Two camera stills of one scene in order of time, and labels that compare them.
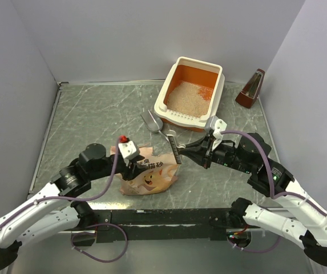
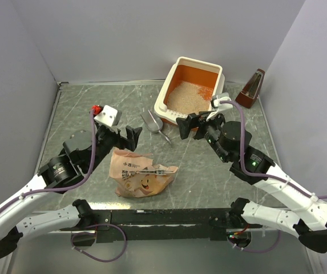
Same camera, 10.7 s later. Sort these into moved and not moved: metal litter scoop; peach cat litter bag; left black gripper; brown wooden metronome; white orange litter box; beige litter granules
Moved: peach cat litter bag; left black gripper
Not moved: white orange litter box; beige litter granules; metal litter scoop; brown wooden metronome
